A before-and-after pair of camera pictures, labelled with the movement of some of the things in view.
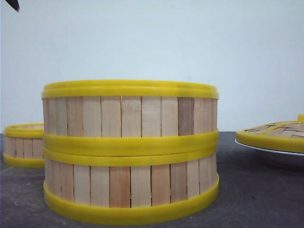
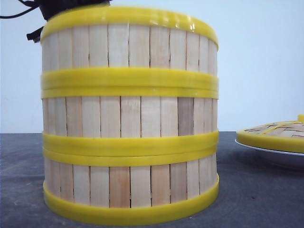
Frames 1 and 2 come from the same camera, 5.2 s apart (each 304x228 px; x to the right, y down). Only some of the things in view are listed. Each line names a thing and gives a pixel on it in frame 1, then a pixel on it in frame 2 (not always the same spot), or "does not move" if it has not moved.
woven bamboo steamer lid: [288, 136] does not move
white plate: [287, 154] does not move
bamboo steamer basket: [130, 189] does not move
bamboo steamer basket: [23, 145] → [117, 48]
